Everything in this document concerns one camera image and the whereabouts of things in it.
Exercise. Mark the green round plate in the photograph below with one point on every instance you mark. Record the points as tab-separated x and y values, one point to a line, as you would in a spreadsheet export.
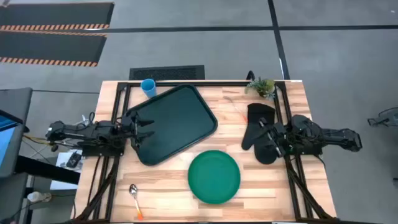
214	177

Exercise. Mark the white paper sheet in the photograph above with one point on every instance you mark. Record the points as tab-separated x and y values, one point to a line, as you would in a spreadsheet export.
60	183

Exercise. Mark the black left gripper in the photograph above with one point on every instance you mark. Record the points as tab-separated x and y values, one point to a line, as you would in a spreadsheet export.
131	124

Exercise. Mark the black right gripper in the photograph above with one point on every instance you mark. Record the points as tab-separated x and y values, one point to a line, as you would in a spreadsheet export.
275	133

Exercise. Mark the dark green plastic tray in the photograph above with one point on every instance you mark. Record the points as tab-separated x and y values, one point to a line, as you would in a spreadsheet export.
180	124

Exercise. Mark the computer monitor blue screen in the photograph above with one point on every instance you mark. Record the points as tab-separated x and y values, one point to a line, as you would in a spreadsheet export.
6	140

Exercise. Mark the small green potted plant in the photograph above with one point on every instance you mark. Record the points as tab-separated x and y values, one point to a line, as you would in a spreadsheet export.
264	86

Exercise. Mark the blue plastic cup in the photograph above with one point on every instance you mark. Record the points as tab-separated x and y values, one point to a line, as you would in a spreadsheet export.
148	87

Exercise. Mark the black hazard-striped floor mat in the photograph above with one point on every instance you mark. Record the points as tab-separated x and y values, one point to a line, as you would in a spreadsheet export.
56	14
49	46

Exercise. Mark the white plastic bottle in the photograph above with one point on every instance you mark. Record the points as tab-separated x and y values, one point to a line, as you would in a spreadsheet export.
35	196

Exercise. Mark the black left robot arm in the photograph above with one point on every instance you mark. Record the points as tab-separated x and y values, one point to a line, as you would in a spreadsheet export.
102	130

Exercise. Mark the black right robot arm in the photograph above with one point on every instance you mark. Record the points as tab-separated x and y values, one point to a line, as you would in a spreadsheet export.
311	133

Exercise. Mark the black floor grille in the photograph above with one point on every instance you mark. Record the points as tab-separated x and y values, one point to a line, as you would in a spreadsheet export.
168	73

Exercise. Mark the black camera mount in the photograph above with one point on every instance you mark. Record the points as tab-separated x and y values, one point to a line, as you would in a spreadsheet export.
250	76

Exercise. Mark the black oven mitt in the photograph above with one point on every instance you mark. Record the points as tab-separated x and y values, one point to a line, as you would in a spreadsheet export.
258	110

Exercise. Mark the black support beam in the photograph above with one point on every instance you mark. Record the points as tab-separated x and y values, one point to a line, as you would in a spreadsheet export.
46	169

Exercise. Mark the black handheld device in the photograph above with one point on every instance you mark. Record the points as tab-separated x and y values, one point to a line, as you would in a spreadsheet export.
74	160

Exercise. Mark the black aluminium table frame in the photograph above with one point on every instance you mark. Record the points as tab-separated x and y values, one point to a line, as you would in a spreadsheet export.
217	83

